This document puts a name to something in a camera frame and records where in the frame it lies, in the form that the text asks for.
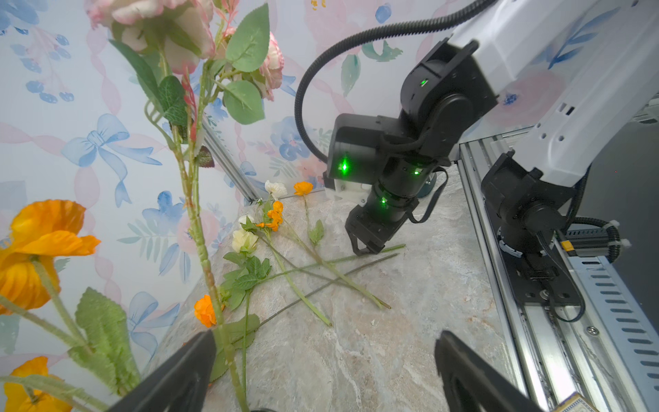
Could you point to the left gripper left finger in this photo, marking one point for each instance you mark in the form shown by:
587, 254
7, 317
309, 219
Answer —
179, 384

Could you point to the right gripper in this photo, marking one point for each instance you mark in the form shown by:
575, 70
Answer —
370, 227

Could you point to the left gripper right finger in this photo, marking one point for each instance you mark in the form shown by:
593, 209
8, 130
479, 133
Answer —
471, 384

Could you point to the pink rose stem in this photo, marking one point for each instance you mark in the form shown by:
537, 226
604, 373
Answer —
187, 54

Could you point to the yellow poppy flower stem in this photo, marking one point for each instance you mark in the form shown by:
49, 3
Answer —
95, 332

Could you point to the orange rose stem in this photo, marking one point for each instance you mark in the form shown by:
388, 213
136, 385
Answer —
309, 216

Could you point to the white flower stem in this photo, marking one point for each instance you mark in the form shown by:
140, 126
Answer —
246, 235

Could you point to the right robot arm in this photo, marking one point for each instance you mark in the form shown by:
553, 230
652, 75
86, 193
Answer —
571, 72

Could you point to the framed card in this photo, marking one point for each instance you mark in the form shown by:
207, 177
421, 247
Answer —
575, 403

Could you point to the cream rose stem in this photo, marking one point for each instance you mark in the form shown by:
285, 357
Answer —
253, 271

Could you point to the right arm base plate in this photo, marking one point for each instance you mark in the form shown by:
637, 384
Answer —
540, 279

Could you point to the aluminium rail frame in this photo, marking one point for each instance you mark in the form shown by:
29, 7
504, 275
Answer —
585, 334

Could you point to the right corner aluminium post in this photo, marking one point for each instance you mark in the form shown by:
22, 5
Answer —
228, 165

